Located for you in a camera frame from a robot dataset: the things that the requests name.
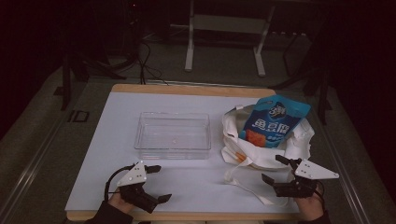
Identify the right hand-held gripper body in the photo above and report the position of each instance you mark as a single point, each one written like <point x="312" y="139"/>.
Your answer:
<point x="313" y="171"/>

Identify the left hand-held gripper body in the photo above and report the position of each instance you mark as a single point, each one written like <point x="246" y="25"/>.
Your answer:
<point x="133" y="176"/>

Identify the white cloth bag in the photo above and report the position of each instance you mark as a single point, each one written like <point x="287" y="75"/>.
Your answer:
<point x="263" y="157"/>

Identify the clear plastic box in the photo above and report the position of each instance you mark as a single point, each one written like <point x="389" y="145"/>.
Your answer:
<point x="172" y="137"/>

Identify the blue snack packet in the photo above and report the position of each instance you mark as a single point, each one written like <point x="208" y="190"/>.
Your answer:
<point x="274" y="123"/>

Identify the person's left hand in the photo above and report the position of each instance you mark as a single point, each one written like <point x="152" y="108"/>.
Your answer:
<point x="117" y="203"/>

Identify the person's right hand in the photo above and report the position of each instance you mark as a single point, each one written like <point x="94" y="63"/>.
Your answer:
<point x="309" y="207"/>

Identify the white table mat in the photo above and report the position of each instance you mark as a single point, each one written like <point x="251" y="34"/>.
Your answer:
<point x="193" y="183"/>

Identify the small orange item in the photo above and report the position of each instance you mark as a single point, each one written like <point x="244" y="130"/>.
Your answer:
<point x="240" y="156"/>

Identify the black metal stand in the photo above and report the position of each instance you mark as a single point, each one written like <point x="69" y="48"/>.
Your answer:
<point x="66" y="84"/>
<point x="323" y="93"/>

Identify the white metal stand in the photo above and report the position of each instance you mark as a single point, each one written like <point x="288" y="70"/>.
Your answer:
<point x="229" y="24"/>

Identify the black floor bracket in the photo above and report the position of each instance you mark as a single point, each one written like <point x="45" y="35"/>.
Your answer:
<point x="79" y="116"/>

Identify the metal rail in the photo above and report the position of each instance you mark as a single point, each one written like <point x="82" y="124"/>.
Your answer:
<point x="30" y="170"/>

